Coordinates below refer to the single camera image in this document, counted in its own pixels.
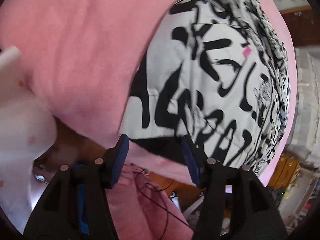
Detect black white graffiti jacket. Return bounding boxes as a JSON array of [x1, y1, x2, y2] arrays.
[[120, 0, 290, 175]]

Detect wooden drawer cabinet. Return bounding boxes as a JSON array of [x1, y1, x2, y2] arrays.
[[268, 155, 299, 190]]

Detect grey covered furniture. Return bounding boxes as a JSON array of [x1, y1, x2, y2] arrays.
[[287, 46, 319, 167]]

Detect black cable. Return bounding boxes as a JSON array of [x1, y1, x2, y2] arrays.
[[130, 163, 189, 240]]

